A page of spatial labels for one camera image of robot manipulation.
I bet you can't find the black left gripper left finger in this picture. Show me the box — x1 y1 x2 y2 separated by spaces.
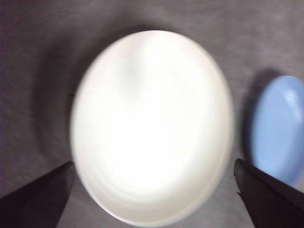
0 161 75 228

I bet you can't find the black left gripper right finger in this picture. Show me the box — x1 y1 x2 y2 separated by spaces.
233 158 304 228

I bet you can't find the blue round plate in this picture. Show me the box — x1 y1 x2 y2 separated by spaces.
250 75 304 189

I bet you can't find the white round plate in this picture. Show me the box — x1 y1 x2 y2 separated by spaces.
69 29 235 228

